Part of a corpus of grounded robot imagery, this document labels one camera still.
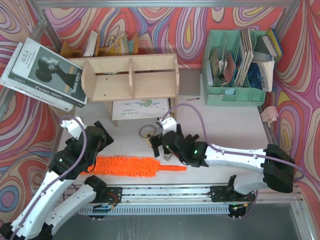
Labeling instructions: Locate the small stapler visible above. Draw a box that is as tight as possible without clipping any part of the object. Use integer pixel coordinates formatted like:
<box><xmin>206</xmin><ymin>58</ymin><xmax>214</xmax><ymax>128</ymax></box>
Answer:
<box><xmin>163</xmin><ymin>152</ymin><xmax>174</xmax><ymax>162</ymax></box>

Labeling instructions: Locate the orange microfiber duster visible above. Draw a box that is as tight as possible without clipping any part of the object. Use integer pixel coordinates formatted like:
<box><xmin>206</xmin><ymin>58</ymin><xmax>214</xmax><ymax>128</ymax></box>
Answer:
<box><xmin>81</xmin><ymin>155</ymin><xmax>187</xmax><ymax>178</ymax></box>

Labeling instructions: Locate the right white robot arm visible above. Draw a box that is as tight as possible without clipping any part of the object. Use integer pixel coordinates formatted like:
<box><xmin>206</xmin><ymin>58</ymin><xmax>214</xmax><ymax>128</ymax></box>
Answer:
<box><xmin>150</xmin><ymin>131</ymin><xmax>295</xmax><ymax>200</ymax></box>

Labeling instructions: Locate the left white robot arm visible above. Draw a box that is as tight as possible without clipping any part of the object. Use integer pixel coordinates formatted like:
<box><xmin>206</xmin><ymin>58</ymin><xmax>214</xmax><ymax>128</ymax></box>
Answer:
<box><xmin>0</xmin><ymin>118</ymin><xmax>114</xmax><ymax>240</ymax></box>

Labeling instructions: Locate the light wooden bookshelf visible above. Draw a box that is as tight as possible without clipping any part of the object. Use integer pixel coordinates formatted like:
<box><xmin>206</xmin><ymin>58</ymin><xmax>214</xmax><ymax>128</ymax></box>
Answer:
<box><xmin>71</xmin><ymin>53</ymin><xmax>180</xmax><ymax>114</ymax></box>

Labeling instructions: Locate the small beige box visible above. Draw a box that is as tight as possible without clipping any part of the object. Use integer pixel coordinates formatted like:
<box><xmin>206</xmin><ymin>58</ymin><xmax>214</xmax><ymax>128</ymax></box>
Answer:
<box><xmin>143</xmin><ymin>132</ymin><xmax>153</xmax><ymax>148</ymax></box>

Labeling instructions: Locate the black clip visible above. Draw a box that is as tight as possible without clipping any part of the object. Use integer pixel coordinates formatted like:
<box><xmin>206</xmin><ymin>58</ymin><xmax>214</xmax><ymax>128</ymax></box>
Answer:
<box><xmin>185</xmin><ymin>134</ymin><xmax>200</xmax><ymax>144</ymax></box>

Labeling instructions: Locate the spiral sketchbook with frog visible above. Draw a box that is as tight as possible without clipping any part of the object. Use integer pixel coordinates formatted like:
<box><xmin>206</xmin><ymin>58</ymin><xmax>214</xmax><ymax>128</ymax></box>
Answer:
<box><xmin>112</xmin><ymin>98</ymin><xmax>171</xmax><ymax>121</ymax></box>

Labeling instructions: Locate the small pencil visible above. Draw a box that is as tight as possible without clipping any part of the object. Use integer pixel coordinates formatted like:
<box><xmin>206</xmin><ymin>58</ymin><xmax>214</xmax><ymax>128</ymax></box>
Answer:
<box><xmin>186</xmin><ymin>97</ymin><xmax>200</xmax><ymax>102</ymax></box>

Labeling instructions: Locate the grey notebook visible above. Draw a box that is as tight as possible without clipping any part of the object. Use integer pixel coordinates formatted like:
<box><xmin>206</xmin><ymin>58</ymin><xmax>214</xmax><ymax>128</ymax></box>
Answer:
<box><xmin>178</xmin><ymin>68</ymin><xmax>201</xmax><ymax>96</ymax></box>

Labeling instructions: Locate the white book in rack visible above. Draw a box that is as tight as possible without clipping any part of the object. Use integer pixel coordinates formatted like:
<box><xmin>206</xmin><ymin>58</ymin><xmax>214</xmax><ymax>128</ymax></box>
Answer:
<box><xmin>81</xmin><ymin>30</ymin><xmax>98</xmax><ymax>57</ymax></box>

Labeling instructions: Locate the yellow book in rack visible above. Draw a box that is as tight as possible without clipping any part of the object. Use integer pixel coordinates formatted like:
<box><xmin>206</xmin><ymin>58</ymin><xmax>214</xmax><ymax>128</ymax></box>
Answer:
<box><xmin>103</xmin><ymin>32</ymin><xmax>129</xmax><ymax>56</ymax></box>

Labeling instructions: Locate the large Twins story magazine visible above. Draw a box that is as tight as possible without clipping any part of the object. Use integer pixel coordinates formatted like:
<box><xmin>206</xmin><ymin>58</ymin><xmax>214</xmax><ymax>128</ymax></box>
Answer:
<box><xmin>8</xmin><ymin>38</ymin><xmax>87</xmax><ymax>108</ymax></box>

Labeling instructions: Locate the mint green desk organizer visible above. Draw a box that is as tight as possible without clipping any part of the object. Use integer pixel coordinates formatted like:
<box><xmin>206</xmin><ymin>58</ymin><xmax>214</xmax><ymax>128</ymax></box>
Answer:
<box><xmin>201</xmin><ymin>28</ymin><xmax>266</xmax><ymax>107</ymax></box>

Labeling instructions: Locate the pink pig figurine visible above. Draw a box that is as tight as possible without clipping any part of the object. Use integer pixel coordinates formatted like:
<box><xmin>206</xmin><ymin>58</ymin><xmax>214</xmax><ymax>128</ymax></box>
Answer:
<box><xmin>260</xmin><ymin>105</ymin><xmax>279</xmax><ymax>128</ymax></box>

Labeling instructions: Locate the white book under magazine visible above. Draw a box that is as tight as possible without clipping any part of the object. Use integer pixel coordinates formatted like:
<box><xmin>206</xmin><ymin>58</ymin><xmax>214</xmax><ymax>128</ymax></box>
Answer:
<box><xmin>0</xmin><ymin>42</ymin><xmax>74</xmax><ymax>112</ymax></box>

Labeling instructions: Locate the red brown booklet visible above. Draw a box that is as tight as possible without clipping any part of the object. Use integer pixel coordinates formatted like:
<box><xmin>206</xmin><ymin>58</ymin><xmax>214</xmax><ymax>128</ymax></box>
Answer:
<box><xmin>223</xmin><ymin>51</ymin><xmax>237</xmax><ymax>84</ymax></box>

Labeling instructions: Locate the blue patterned book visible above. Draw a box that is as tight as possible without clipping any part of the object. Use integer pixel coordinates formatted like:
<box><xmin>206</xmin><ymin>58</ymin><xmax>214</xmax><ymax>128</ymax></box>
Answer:
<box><xmin>247</xmin><ymin>62</ymin><xmax>262</xmax><ymax>90</ymax></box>

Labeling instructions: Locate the white open book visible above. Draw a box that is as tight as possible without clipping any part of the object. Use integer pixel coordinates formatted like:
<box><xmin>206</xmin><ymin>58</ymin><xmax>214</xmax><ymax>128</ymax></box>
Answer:
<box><xmin>256</xmin><ymin>60</ymin><xmax>275</xmax><ymax>92</ymax></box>

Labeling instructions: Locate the grey book on organizer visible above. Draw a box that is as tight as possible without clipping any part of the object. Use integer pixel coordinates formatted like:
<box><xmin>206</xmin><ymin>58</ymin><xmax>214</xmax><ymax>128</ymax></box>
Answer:
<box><xmin>253</xmin><ymin>35</ymin><xmax>278</xmax><ymax>58</ymax></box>

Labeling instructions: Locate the blue yellow book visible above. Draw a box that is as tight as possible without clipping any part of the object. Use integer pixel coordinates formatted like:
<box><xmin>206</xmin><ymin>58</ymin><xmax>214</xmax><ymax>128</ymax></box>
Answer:
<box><xmin>266</xmin><ymin>28</ymin><xmax>283</xmax><ymax>58</ymax></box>

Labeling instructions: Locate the tape roll ring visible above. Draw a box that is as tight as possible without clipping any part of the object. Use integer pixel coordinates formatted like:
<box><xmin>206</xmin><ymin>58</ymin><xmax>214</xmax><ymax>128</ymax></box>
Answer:
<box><xmin>138</xmin><ymin>124</ymin><xmax>158</xmax><ymax>139</ymax></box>

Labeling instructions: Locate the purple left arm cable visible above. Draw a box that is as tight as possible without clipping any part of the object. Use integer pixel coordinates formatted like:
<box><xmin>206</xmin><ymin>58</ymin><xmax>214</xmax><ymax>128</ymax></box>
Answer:
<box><xmin>9</xmin><ymin>115</ymin><xmax>88</xmax><ymax>238</ymax></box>

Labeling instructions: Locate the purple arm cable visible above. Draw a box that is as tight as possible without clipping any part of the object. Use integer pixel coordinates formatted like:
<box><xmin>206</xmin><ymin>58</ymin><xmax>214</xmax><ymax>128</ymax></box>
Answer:
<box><xmin>9</xmin><ymin>115</ymin><xmax>88</xmax><ymax>238</ymax></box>
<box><xmin>160</xmin><ymin>103</ymin><xmax>305</xmax><ymax>181</ymax></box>

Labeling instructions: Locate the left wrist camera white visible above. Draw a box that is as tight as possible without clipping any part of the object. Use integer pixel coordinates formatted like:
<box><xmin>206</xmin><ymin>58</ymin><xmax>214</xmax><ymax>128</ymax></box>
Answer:
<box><xmin>60</xmin><ymin>116</ymin><xmax>87</xmax><ymax>140</ymax></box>

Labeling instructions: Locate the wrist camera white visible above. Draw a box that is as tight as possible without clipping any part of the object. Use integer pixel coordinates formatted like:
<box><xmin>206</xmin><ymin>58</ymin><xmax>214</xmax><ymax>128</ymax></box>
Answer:
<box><xmin>159</xmin><ymin>117</ymin><xmax>178</xmax><ymax>135</ymax></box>
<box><xmin>60</xmin><ymin>116</ymin><xmax>87</xmax><ymax>140</ymax></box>

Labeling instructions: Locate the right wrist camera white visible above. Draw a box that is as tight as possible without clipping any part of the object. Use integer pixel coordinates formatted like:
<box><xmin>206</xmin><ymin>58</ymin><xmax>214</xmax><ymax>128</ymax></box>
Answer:
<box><xmin>159</xmin><ymin>117</ymin><xmax>178</xmax><ymax>135</ymax></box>

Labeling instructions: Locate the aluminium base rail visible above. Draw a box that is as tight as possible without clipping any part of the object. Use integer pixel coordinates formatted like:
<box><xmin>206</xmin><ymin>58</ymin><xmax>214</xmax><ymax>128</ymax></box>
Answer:
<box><xmin>76</xmin><ymin>184</ymin><xmax>304</xmax><ymax>219</ymax></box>

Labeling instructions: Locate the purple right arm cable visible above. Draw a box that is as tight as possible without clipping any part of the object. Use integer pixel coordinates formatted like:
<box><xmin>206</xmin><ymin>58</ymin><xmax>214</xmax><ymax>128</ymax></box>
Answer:
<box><xmin>160</xmin><ymin>103</ymin><xmax>305</xmax><ymax>181</ymax></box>

